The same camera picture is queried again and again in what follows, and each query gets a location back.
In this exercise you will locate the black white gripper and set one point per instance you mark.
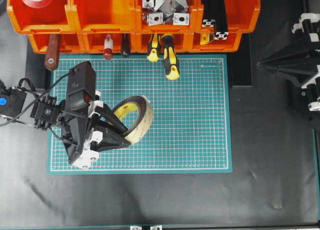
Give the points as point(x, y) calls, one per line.
point(77, 133)

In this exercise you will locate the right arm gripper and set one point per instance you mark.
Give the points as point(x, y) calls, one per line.
point(299, 62)

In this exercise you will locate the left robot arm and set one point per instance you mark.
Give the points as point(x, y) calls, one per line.
point(44, 109)

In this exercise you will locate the green cutting mat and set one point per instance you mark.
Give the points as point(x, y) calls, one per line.
point(190, 132)

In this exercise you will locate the long yellow black screwdriver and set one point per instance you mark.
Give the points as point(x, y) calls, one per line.
point(170, 60)

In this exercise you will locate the black aluminium profile right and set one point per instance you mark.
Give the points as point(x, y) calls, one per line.
point(220, 17)

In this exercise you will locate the black aluminium profile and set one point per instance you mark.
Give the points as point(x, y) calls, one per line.
point(220, 17)
point(209, 13)

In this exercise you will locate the short yellow black screwdriver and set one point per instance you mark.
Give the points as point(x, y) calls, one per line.
point(154, 48)

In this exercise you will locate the yellow tool in bin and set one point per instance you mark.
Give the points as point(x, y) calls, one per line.
point(204, 38)

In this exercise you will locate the black aluminium profile left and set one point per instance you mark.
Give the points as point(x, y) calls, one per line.
point(209, 13)

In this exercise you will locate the metal brackets pile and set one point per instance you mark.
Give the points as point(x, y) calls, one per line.
point(169, 7)

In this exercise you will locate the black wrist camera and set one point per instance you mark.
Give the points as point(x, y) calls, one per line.
point(81, 86)

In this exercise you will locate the white red handle tool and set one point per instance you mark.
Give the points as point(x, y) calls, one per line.
point(108, 47)

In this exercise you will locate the brown wooden handle tool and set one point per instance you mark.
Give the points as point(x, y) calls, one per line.
point(52, 56)

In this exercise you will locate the dark handle tool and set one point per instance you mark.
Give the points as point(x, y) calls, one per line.
point(125, 46)

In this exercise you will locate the metal corner bracket left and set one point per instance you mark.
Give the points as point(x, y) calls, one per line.
point(154, 19)

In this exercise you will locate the metal corner bracket right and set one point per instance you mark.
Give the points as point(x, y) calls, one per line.
point(181, 19)

